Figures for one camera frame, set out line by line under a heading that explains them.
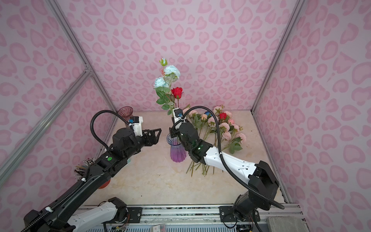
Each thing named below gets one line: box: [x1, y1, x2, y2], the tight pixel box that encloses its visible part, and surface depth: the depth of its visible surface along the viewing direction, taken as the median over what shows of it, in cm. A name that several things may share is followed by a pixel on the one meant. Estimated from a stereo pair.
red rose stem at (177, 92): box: [170, 87, 184, 108], surface depth 73 cm
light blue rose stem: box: [153, 57, 181, 117], surface depth 64 cm
